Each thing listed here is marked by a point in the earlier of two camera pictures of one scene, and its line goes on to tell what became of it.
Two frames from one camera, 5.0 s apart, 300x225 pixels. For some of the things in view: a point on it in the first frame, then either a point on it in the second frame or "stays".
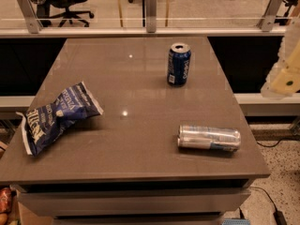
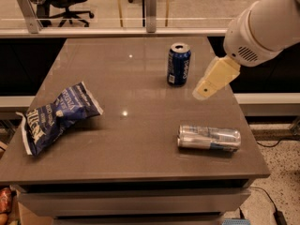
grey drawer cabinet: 131,202 stays
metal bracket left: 29,13 stays
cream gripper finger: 284,79 to 242,46
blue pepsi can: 179,61 stays
